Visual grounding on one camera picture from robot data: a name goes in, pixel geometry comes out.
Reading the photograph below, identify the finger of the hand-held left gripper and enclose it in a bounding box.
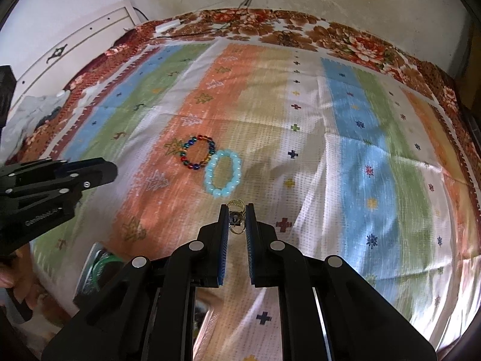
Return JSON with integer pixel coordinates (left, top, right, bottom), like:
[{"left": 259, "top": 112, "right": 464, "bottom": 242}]
[
  {"left": 23, "top": 171, "right": 118, "bottom": 196},
  {"left": 38, "top": 157, "right": 118, "bottom": 176}
]

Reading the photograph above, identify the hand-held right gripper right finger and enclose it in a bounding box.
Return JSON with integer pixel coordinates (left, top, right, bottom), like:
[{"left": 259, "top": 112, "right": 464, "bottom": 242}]
[{"left": 244, "top": 204, "right": 437, "bottom": 361}]

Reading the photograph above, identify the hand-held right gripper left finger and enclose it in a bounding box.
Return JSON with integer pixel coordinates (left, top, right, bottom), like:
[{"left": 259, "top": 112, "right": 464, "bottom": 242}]
[{"left": 41, "top": 204, "right": 231, "bottom": 361}]

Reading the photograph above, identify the light blue bead bracelet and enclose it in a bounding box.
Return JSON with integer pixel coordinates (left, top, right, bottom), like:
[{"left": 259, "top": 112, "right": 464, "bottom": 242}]
[{"left": 204, "top": 149, "right": 243, "bottom": 199}]

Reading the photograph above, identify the green jade bangle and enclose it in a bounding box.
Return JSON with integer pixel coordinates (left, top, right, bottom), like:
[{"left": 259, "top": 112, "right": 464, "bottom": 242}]
[{"left": 92, "top": 253, "right": 121, "bottom": 291}]

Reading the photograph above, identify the multicolour glass bead bracelet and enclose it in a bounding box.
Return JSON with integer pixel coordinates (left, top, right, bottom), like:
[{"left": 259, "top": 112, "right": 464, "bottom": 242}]
[{"left": 179, "top": 134, "right": 217, "bottom": 171}]

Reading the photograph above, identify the person's left hand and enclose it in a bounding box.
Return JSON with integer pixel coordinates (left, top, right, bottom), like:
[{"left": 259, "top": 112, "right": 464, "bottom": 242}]
[{"left": 0, "top": 254, "right": 19, "bottom": 290}]

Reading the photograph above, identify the crumpled grey cloth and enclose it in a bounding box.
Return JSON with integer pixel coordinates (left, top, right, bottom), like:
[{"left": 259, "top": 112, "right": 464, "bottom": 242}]
[{"left": 4, "top": 93, "right": 72, "bottom": 148}]

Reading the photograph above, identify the white bed headboard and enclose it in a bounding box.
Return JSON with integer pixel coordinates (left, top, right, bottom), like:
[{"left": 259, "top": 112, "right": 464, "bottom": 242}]
[{"left": 11, "top": 2, "right": 138, "bottom": 94}]

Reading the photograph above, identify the striped colourful cloth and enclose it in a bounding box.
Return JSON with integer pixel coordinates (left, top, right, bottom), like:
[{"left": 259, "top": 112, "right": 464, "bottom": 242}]
[{"left": 30, "top": 39, "right": 481, "bottom": 361}]

